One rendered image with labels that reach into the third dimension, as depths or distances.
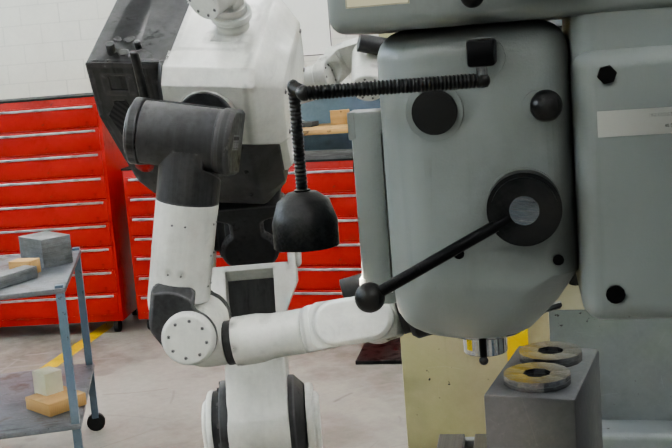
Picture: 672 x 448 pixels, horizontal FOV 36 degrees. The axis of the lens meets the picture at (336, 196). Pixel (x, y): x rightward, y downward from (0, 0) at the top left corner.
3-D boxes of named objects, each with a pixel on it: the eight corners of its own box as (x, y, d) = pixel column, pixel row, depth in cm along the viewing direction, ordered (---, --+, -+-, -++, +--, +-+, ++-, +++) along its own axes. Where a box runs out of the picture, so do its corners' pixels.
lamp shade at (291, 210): (272, 242, 115) (267, 188, 114) (336, 236, 116) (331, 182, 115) (275, 254, 108) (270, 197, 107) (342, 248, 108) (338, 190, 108)
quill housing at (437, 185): (389, 354, 102) (365, 33, 98) (410, 302, 122) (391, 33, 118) (583, 350, 99) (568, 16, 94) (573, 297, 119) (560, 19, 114)
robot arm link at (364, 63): (405, 112, 192) (346, 102, 190) (405, 73, 199) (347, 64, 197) (421, 68, 183) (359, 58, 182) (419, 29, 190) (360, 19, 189)
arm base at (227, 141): (120, 185, 144) (120, 108, 139) (146, 153, 155) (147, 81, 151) (225, 198, 142) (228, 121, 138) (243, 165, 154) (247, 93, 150)
